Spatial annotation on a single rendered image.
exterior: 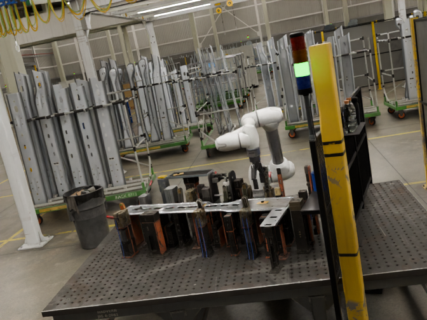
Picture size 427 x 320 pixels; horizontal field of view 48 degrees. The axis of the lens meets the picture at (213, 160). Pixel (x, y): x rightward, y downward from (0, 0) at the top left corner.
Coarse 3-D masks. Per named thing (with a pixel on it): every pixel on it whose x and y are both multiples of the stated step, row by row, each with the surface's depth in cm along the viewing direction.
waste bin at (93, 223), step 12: (72, 192) 616; (84, 192) 594; (96, 192) 586; (72, 204) 579; (84, 204) 581; (96, 204) 588; (72, 216) 590; (84, 216) 586; (96, 216) 591; (84, 228) 591; (96, 228) 593; (108, 228) 611; (84, 240) 596; (96, 240) 596
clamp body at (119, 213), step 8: (112, 216) 357; (120, 216) 354; (128, 216) 363; (120, 224) 356; (128, 224) 362; (128, 232) 362; (120, 240) 360; (128, 240) 362; (128, 248) 360; (136, 248) 368; (128, 256) 362
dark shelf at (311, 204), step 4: (312, 192) 325; (316, 192) 323; (312, 196) 317; (316, 196) 316; (328, 196) 312; (308, 200) 312; (312, 200) 310; (316, 200) 309; (304, 204) 305; (308, 204) 304; (312, 204) 302; (316, 204) 301; (304, 208) 298; (308, 208) 297; (312, 208) 296; (316, 208) 294; (304, 212) 295; (308, 212) 294; (312, 212) 293; (316, 212) 292
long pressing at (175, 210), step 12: (144, 204) 383; (156, 204) 378; (168, 204) 372; (180, 204) 366; (192, 204) 360; (216, 204) 349; (228, 204) 344; (240, 204) 339; (252, 204) 334; (264, 204) 329; (276, 204) 324; (288, 204) 321
